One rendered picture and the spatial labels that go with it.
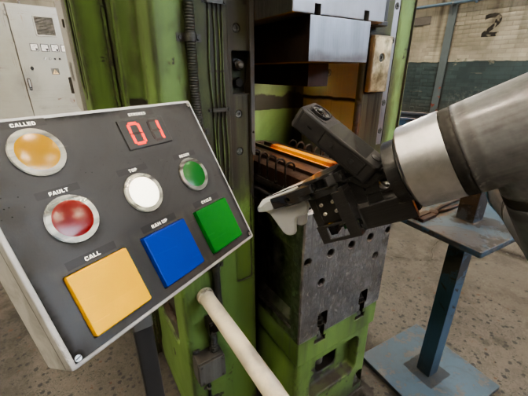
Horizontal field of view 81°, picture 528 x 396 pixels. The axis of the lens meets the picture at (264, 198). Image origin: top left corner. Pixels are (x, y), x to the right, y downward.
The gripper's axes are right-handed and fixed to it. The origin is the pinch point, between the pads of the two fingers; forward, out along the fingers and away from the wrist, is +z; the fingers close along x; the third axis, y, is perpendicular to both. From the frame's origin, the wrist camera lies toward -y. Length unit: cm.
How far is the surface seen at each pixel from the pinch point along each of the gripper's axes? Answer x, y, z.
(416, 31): 868, -147, 41
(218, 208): 1.0, -1.7, 10.3
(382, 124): 86, -1, 2
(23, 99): 176, -242, 457
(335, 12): 42, -30, -9
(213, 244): -3.4, 3.1, 10.4
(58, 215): -21.2, -9.5, 10.7
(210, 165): 4.8, -9.1, 11.1
